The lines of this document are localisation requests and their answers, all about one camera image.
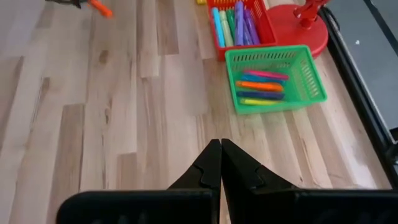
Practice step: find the dark purple slim highlighter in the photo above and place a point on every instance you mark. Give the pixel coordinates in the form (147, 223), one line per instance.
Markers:
(260, 95)

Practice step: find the red desk lamp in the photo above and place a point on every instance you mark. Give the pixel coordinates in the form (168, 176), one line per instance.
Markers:
(295, 28)

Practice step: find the red plastic basket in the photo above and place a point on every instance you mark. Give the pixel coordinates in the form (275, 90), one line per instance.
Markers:
(267, 28)

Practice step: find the yellow slim highlighter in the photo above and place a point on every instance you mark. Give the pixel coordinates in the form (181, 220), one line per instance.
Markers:
(258, 101)

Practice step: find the green plastic basket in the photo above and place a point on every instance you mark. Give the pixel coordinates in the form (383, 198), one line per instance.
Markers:
(308, 77)

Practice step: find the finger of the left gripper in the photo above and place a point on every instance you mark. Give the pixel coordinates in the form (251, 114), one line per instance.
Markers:
(70, 2)

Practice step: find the pale green highlighter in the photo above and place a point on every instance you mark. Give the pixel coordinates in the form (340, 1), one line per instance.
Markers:
(226, 31)

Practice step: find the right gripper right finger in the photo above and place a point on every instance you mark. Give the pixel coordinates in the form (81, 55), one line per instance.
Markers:
(245, 177)

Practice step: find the pink slim highlighter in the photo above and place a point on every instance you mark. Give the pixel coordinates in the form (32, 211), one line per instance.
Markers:
(270, 74)

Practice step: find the turquoise Sharpie highlighter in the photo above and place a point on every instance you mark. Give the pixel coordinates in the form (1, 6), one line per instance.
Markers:
(218, 28)

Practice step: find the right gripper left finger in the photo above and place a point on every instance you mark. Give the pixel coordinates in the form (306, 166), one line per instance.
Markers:
(205, 174)

